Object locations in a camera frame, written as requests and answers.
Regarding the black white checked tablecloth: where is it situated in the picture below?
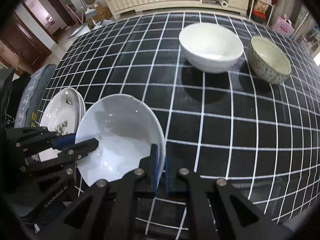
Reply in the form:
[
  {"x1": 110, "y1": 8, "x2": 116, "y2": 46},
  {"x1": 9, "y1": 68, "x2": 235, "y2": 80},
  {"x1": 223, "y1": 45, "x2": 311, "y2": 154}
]
[{"x1": 35, "y1": 11, "x2": 320, "y2": 240}]

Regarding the grey embroidered sofa cushion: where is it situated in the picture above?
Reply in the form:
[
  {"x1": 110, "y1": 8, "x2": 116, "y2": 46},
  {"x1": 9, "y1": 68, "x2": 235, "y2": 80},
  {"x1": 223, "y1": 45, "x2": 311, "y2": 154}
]
[{"x1": 14, "y1": 64, "x2": 56, "y2": 128}]

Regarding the patterned grey-green bowl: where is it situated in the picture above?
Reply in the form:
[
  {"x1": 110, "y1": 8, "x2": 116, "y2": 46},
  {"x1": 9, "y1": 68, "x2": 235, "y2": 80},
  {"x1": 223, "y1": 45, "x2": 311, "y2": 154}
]
[{"x1": 247, "y1": 36, "x2": 292, "y2": 85}]

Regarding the pink shopping bag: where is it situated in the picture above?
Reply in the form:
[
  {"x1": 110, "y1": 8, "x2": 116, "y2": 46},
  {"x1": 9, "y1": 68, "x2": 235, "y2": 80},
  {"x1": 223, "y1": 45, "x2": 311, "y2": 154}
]
[{"x1": 272, "y1": 16, "x2": 295, "y2": 37}]

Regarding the dark wooden door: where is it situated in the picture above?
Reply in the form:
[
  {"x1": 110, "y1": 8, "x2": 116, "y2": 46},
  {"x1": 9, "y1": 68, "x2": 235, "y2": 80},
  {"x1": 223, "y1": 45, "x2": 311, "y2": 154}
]
[{"x1": 1, "y1": 12, "x2": 52, "y2": 74}]

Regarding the cardboard box on floor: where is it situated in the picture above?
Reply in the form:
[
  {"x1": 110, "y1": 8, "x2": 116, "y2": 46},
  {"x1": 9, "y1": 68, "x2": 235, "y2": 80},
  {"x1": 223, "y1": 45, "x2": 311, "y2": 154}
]
[{"x1": 85, "y1": 2, "x2": 112, "y2": 29}]

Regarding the white ceramic bowl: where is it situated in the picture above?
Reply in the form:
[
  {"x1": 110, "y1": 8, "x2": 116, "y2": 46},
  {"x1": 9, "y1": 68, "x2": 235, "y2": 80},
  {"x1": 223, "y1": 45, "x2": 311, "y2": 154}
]
[{"x1": 178, "y1": 22, "x2": 244, "y2": 74}]

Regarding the floral white plate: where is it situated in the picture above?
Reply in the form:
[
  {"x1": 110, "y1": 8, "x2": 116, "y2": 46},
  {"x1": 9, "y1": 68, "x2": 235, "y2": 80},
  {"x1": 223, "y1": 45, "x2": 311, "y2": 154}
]
[{"x1": 31, "y1": 87, "x2": 82, "y2": 162}]

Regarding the white paper roll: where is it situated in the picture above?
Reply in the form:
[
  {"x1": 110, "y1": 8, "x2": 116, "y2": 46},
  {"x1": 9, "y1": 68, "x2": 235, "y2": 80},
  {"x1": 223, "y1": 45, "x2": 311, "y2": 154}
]
[{"x1": 217, "y1": 0, "x2": 228, "y2": 8}]

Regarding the large white bowl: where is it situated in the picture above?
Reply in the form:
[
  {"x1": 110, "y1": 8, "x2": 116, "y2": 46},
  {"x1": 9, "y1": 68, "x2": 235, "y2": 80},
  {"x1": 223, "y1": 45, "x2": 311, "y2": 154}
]
[{"x1": 75, "y1": 94, "x2": 166, "y2": 186}]

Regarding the lower white plate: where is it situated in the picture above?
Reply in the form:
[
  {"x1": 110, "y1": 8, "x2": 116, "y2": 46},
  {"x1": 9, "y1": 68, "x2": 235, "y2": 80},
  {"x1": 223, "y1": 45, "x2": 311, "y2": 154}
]
[{"x1": 74, "y1": 89, "x2": 87, "y2": 123}]

